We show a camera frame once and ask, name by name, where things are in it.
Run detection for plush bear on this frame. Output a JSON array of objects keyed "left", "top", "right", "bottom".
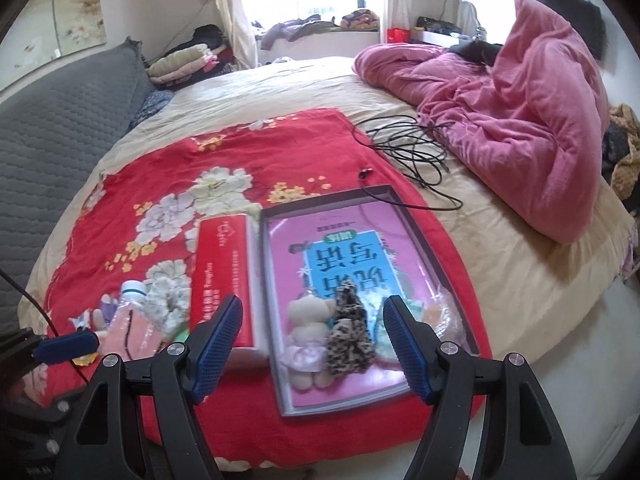
[{"left": 280, "top": 296, "right": 337, "bottom": 390}]

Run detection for colourful patterned cloth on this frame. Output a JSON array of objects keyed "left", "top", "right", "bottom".
[{"left": 337, "top": 8, "right": 381, "bottom": 30}]

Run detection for coiled black cable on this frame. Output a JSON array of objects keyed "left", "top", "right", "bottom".
[{"left": 351, "top": 115, "right": 466, "bottom": 212}]

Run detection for wall poster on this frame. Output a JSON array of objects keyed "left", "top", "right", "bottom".
[{"left": 0, "top": 0, "right": 108, "bottom": 91}]

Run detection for stack of folded clothes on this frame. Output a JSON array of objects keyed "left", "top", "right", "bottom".
[{"left": 147, "top": 44, "right": 221, "bottom": 86}]

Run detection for dark shallow box tray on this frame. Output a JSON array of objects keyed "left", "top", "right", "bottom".
[{"left": 257, "top": 185, "right": 481, "bottom": 418}]

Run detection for black clothes pile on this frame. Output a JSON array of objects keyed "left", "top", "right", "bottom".
[{"left": 165, "top": 24, "right": 231, "bottom": 61}]

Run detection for black television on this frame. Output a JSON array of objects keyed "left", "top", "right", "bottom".
[{"left": 525, "top": 0, "right": 603, "bottom": 58}]

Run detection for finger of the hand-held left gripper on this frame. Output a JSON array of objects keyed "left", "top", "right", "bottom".
[{"left": 0, "top": 329, "right": 101, "bottom": 366}]

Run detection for white desk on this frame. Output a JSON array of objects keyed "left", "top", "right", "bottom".
[{"left": 412, "top": 30, "right": 483, "bottom": 46}]

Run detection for pink bag with black cord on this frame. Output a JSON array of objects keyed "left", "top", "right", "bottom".
[{"left": 97, "top": 305, "right": 168, "bottom": 361}]

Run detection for leopard print scrunchie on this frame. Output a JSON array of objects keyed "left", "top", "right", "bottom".
[{"left": 325, "top": 280, "right": 376, "bottom": 378}]

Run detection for black handbag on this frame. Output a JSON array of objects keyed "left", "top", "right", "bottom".
[{"left": 416, "top": 16, "right": 463, "bottom": 33}]

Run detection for grey clothes heap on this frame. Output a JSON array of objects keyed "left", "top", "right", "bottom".
[{"left": 257, "top": 15, "right": 341, "bottom": 51}]

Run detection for purple plush toy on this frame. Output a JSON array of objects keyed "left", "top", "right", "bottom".
[{"left": 75, "top": 295, "right": 121, "bottom": 333}]

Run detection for white window ledge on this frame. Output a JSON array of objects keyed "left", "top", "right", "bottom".
[{"left": 255, "top": 27, "right": 383, "bottom": 63}]

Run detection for cream bedsheet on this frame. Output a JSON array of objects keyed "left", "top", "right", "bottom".
[{"left": 17, "top": 55, "right": 636, "bottom": 361}]

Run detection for red floral blanket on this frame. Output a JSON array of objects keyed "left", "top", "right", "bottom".
[{"left": 17, "top": 107, "right": 493, "bottom": 456}]

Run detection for grey quilted headboard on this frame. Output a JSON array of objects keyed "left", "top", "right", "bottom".
[{"left": 0, "top": 40, "right": 151, "bottom": 321}]

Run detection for pink quilt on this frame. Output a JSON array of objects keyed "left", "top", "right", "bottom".
[{"left": 352, "top": 0, "right": 613, "bottom": 246}]

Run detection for blue patterned cloth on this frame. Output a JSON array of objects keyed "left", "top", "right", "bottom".
[{"left": 130, "top": 89, "right": 173, "bottom": 128}]

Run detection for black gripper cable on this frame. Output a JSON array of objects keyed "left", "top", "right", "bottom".
[{"left": 0, "top": 267, "right": 88, "bottom": 386}]

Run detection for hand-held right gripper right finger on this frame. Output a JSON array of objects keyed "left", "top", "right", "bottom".
[{"left": 384, "top": 295, "right": 571, "bottom": 480}]

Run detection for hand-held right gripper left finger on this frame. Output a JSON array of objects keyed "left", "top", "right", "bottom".
[{"left": 59, "top": 295, "right": 244, "bottom": 480}]

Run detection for brown fuzzy clothes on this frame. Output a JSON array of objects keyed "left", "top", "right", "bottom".
[{"left": 600, "top": 102, "right": 640, "bottom": 201}]

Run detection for black garment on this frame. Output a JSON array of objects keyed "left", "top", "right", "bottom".
[{"left": 447, "top": 40, "right": 506, "bottom": 66}]

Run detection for red cardboard box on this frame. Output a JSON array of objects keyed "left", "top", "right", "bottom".
[{"left": 187, "top": 212, "right": 273, "bottom": 366}]

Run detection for clear plastic bag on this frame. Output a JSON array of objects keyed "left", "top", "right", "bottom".
[{"left": 422, "top": 282, "right": 473, "bottom": 356}]

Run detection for white plastic bottle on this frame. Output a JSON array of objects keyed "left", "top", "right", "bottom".
[{"left": 119, "top": 280, "right": 148, "bottom": 311}]

